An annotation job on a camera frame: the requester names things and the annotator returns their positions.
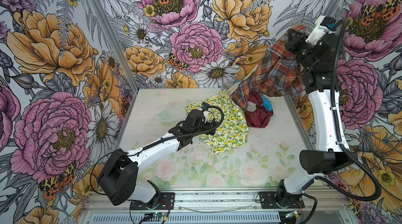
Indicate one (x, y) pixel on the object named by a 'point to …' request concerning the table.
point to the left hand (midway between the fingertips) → (208, 123)
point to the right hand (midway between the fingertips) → (286, 35)
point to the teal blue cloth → (266, 103)
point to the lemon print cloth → (233, 132)
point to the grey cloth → (251, 107)
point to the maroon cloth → (259, 118)
